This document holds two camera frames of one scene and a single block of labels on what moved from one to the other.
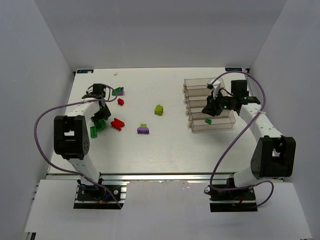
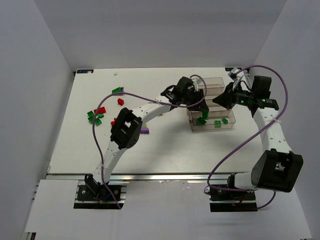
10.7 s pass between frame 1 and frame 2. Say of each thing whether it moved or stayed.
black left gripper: moved
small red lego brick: stayed
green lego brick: moved
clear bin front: stayed
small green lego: moved
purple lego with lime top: stayed
